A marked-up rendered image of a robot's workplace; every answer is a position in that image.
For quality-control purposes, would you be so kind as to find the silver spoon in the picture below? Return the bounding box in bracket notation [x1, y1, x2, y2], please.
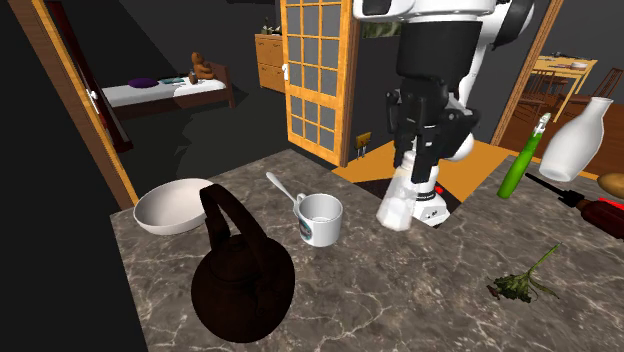
[265, 171, 301, 205]

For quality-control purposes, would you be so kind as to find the white vase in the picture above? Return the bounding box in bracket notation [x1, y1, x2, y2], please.
[538, 96, 615, 183]

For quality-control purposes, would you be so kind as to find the bed with teddy bear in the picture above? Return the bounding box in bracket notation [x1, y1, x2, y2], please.
[100, 50, 237, 121]

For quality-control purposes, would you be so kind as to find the green spray bottle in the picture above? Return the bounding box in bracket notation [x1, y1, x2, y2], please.
[496, 112, 553, 200]

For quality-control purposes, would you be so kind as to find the green wall picture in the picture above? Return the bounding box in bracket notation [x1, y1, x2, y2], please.
[360, 21, 404, 40]

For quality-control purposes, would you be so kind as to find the dark red door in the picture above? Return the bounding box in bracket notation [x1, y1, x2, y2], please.
[46, 0, 134, 154]

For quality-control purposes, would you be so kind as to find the white printed mug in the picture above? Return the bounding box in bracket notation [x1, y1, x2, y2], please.
[292, 192, 344, 248]

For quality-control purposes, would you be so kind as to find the wooden chest of drawers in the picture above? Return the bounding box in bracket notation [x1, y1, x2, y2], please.
[254, 19, 287, 94]

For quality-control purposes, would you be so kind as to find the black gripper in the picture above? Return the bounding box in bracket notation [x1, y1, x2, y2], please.
[384, 20, 484, 184]

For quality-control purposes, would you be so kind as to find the brown potato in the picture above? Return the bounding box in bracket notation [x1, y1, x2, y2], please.
[596, 171, 624, 200]

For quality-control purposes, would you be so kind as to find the white bowl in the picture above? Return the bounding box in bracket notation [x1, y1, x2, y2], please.
[132, 177, 216, 237]

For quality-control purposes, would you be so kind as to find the dark brown kettle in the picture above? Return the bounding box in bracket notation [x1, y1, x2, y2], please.
[189, 183, 297, 344]

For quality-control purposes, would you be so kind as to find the translucent white shaker bottle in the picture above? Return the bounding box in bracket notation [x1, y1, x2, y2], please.
[376, 149, 421, 232]

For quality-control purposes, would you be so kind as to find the yellow dining table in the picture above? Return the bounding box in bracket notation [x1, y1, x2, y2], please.
[531, 54, 599, 101]

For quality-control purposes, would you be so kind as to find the wooden glass pane door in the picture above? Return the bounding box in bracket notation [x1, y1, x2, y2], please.
[280, 0, 362, 168]

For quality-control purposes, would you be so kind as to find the brown wooden chair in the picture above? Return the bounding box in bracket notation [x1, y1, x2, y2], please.
[567, 67, 624, 109]
[517, 69, 570, 117]

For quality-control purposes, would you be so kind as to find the green herb sprig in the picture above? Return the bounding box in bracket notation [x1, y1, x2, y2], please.
[486, 242, 563, 304]

